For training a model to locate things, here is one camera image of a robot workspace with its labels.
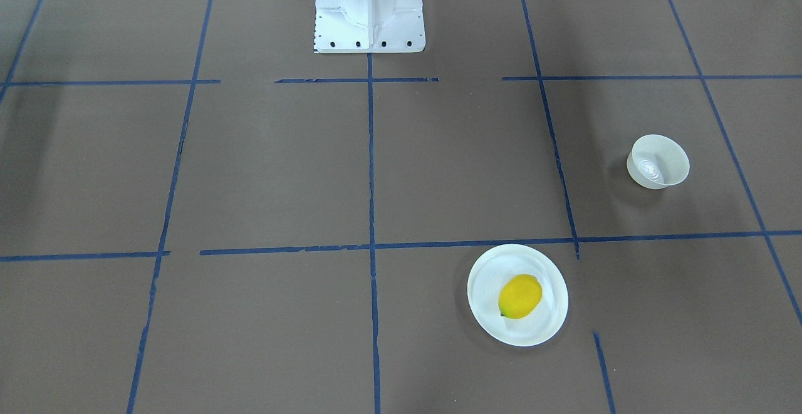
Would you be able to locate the yellow lemon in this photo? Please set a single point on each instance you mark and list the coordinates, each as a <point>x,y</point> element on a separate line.
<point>519,297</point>

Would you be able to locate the white round plate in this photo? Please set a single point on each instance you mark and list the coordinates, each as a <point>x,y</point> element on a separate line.
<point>493,270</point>

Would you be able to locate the white plastic bowl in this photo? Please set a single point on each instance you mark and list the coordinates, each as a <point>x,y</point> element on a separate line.
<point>657,162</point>

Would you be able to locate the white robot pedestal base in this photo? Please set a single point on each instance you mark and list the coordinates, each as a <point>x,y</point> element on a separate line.
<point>369,26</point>

